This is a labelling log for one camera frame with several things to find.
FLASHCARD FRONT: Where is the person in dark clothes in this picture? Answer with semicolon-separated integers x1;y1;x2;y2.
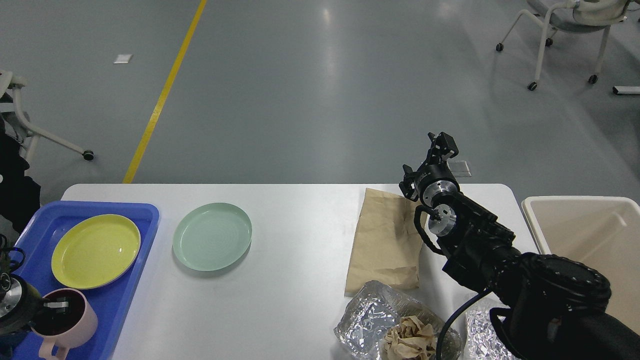
0;121;41;234

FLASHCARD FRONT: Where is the clear plastic piece on floor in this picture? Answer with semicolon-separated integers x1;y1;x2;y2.
446;160;473;178

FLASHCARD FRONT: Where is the brown paper bag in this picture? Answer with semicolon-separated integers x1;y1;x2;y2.
344;187;424;295

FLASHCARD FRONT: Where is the white chair right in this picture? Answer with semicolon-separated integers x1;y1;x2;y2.
494;0;633;92

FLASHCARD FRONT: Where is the pink mug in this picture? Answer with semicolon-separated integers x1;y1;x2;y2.
30;288;99;360

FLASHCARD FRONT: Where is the white bar on floor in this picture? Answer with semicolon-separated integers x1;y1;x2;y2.
612;85;640;96

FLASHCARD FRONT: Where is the crumpled aluminium foil piece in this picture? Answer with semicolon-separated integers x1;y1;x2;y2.
464;303;516;360

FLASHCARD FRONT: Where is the white chair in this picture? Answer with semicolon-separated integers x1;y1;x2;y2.
494;0;633;92
1;69;95;162

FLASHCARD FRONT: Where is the beige plastic bin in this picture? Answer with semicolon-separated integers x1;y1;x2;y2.
521;195;640;332

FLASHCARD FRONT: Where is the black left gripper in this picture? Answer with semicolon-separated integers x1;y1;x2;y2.
0;275;71;337

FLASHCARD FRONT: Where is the white chair left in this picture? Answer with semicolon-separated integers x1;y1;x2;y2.
1;69;95;162

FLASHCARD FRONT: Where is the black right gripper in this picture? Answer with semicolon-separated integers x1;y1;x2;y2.
398;132;460;207

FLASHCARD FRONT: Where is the white paper scrap on floor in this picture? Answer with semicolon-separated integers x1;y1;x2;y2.
113;54;133;65

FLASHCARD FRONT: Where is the aluminium foil tray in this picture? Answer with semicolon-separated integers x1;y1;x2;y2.
334;280;445;360

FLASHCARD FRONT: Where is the crumpled brown paper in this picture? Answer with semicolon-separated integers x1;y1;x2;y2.
381;316;438;360

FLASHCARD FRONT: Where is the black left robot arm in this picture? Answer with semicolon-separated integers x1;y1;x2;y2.
0;234;71;337

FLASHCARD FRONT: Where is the light green plate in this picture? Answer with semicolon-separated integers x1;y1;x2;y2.
172;202;253;272

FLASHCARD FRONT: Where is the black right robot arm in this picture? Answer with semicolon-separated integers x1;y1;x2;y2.
398;132;640;360

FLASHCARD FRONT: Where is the yellow plate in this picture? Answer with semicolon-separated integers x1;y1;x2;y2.
51;214;142;290

